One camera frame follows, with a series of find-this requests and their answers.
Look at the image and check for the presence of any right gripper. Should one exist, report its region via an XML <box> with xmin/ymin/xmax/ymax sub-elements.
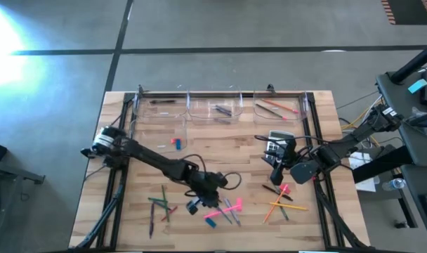
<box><xmin>262</xmin><ymin>138</ymin><xmax>301</xmax><ymax>186</ymax></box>

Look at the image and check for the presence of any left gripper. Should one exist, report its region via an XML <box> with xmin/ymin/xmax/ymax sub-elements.
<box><xmin>188</xmin><ymin>171</ymin><xmax>230</xmax><ymax>209</ymax></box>

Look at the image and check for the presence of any yellow pencil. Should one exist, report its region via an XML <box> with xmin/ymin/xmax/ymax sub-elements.
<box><xmin>269</xmin><ymin>201</ymin><xmax>308</xmax><ymax>212</ymax></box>

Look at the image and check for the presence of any orange pencil pink eraser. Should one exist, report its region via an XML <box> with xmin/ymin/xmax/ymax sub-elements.
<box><xmin>261</xmin><ymin>99</ymin><xmax>299</xmax><ymax>114</ymax></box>
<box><xmin>262</xmin><ymin>184</ymin><xmax>290</xmax><ymax>225</ymax></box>

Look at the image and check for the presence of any long green pencil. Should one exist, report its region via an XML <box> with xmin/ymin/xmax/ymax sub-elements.
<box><xmin>160</xmin><ymin>184</ymin><xmax>171</xmax><ymax>223</ymax></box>

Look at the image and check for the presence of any short green pencil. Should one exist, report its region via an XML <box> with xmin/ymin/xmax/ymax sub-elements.
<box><xmin>277</xmin><ymin>202</ymin><xmax>290</xmax><ymax>221</ymax></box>

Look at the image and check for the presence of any grey desk calculator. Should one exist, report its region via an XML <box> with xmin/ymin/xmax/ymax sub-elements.
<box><xmin>267</xmin><ymin>129</ymin><xmax>295</xmax><ymax>157</ymax></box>

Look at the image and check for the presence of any clear purple pen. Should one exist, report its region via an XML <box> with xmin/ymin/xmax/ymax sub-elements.
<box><xmin>223</xmin><ymin>197</ymin><xmax>242</xmax><ymax>226</ymax></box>

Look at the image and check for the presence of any red crayon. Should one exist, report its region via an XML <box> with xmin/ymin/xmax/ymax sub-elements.
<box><xmin>159</xmin><ymin>205</ymin><xmax>179</xmax><ymax>222</ymax></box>

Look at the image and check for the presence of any clear plastic bin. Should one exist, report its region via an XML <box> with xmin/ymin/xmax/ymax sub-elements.
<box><xmin>252</xmin><ymin>89</ymin><xmax>310</xmax><ymax>122</ymax></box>
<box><xmin>128</xmin><ymin>115</ymin><xmax>189</xmax><ymax>157</ymax></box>
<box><xmin>133</xmin><ymin>91</ymin><xmax>189</xmax><ymax>119</ymax></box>
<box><xmin>185</xmin><ymin>90</ymin><xmax>244</xmax><ymax>125</ymax></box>

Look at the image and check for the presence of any white paper sheet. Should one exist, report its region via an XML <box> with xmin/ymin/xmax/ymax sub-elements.
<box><xmin>348</xmin><ymin>150</ymin><xmax>380</xmax><ymax>193</ymax></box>

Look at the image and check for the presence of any black diagonal bar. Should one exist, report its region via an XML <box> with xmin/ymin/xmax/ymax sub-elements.
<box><xmin>352</xmin><ymin>145</ymin><xmax>414</xmax><ymax>184</ymax></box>

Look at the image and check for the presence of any clear water bottle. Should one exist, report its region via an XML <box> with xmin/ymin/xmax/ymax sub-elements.
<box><xmin>381</xmin><ymin>178</ymin><xmax>407</xmax><ymax>192</ymax></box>

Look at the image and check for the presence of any grey side desk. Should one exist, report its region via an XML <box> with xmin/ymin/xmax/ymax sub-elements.
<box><xmin>376</xmin><ymin>69</ymin><xmax>427</xmax><ymax>167</ymax></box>
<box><xmin>400</xmin><ymin>164</ymin><xmax>427</xmax><ymax>253</ymax></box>

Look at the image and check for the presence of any blue sticky note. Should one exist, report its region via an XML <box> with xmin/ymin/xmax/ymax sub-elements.
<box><xmin>408</xmin><ymin>79</ymin><xmax>427</xmax><ymax>94</ymax></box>

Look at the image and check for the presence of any black pole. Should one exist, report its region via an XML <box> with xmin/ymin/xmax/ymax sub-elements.
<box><xmin>390</xmin><ymin>44</ymin><xmax>427</xmax><ymax>84</ymax></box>

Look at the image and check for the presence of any grey table leg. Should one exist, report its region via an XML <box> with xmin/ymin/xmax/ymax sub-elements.
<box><xmin>0</xmin><ymin>157</ymin><xmax>46</xmax><ymax>186</ymax></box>

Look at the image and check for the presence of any mat with striped edge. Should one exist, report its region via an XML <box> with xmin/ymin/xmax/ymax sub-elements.
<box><xmin>381</xmin><ymin>0</ymin><xmax>427</xmax><ymax>25</ymax></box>

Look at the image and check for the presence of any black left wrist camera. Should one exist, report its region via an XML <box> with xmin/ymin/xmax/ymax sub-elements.
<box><xmin>185</xmin><ymin>199</ymin><xmax>201</xmax><ymax>216</ymax></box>

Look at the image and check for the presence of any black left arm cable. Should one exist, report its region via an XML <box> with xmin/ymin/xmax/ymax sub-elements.
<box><xmin>181</xmin><ymin>153</ymin><xmax>243</xmax><ymax>193</ymax></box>

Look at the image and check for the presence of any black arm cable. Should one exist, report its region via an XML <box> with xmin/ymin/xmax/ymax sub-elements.
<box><xmin>181</xmin><ymin>153</ymin><xmax>243</xmax><ymax>193</ymax></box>
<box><xmin>254</xmin><ymin>134</ymin><xmax>327</xmax><ymax>166</ymax></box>

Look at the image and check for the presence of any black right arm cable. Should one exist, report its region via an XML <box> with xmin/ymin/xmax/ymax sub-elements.
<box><xmin>254</xmin><ymin>134</ymin><xmax>327</xmax><ymax>166</ymax></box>

